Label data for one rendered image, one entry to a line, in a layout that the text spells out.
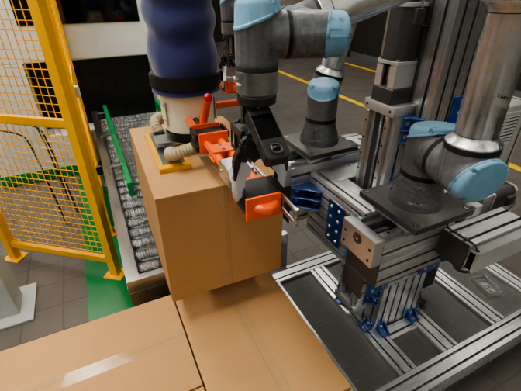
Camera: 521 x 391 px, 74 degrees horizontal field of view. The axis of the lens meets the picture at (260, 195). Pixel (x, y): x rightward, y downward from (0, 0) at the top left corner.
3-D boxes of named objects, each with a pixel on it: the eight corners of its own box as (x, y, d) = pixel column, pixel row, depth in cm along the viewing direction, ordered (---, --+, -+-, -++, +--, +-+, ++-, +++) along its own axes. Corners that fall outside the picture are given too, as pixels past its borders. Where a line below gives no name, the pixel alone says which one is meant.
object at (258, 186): (232, 201, 74) (231, 181, 72) (263, 194, 77) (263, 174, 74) (246, 222, 68) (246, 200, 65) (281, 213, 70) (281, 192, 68)
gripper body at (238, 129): (263, 143, 74) (264, 86, 68) (281, 160, 67) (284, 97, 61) (229, 149, 71) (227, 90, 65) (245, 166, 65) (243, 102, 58)
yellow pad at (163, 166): (144, 136, 133) (142, 124, 131) (170, 133, 137) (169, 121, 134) (160, 175, 107) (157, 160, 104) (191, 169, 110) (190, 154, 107)
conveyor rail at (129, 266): (95, 131, 321) (90, 111, 311) (101, 130, 323) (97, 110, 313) (134, 314, 144) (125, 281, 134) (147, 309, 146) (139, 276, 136)
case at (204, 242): (145, 210, 162) (129, 128, 141) (226, 192, 176) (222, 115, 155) (173, 302, 115) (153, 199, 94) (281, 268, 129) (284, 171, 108)
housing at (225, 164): (218, 176, 85) (217, 159, 82) (244, 171, 87) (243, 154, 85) (227, 189, 79) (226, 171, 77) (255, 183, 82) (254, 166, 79)
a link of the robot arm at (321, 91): (303, 120, 130) (306, 83, 123) (307, 109, 141) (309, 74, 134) (336, 122, 128) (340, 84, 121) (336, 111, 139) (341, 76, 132)
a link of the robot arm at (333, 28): (332, 5, 64) (274, 5, 62) (358, 9, 55) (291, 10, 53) (327, 51, 68) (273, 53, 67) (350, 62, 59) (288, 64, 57)
